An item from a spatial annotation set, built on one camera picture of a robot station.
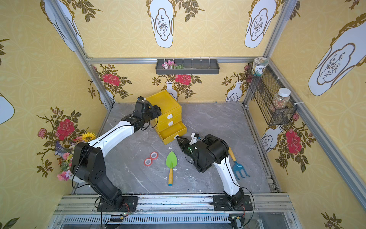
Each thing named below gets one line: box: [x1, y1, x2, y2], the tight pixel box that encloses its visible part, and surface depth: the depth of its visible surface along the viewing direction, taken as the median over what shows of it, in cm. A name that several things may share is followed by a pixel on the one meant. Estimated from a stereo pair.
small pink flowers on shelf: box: [161, 59, 184, 70], surface depth 89 cm
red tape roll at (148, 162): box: [143, 157, 153, 167], surface depth 90 cm
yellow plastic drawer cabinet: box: [145, 90, 188, 145], surface depth 96 cm
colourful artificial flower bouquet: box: [54, 131, 97, 181], surface depth 75 cm
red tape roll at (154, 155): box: [150, 151, 159, 160], surface depth 94 cm
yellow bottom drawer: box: [158, 120, 188, 146], surface depth 99 cm
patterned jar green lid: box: [251, 57, 270, 77], surface depth 87 cm
